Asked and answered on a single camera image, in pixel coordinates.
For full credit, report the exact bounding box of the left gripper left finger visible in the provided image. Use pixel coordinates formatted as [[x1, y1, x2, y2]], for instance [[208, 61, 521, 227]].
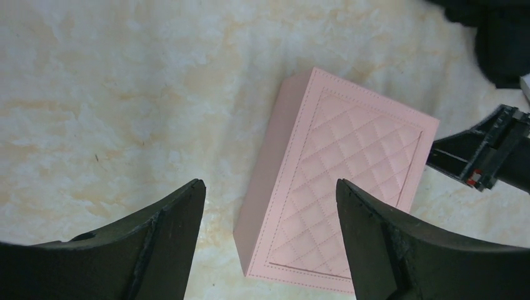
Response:
[[1, 179, 206, 299]]

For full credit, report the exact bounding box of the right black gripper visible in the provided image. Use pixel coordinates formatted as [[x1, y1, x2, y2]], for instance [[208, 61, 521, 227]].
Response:
[[427, 104, 529, 193]]

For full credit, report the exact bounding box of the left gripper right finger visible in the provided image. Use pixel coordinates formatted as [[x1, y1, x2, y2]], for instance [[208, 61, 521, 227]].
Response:
[[336, 179, 529, 299]]

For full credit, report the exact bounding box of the pink jewelry box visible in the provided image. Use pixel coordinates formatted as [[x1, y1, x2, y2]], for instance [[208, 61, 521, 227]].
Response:
[[234, 67, 439, 294]]

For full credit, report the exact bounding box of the black cloth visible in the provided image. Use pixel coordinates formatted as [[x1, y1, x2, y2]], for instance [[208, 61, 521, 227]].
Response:
[[431, 0, 529, 89]]

